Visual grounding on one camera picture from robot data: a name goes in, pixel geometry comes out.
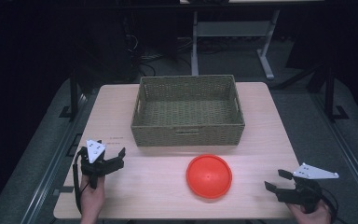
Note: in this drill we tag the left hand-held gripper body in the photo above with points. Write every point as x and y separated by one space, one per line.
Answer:
97 168

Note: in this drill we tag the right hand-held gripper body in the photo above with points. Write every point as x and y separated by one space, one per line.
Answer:
304 189

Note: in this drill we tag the orange round plastic plate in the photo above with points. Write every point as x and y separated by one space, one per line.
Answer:
209 176

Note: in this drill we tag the green woven basket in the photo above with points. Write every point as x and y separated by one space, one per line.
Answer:
187 118

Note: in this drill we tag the person's right hand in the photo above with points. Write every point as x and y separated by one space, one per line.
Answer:
310 217

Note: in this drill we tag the person's left hand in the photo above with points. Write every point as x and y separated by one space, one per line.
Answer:
92 199

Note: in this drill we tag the black metal stand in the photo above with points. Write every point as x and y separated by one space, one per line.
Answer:
73 93
330 93

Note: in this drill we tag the aluminium floor rail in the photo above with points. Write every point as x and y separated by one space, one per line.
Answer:
56 155
345 146

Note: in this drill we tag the grey metal desk frame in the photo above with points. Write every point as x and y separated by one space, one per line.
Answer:
233 29

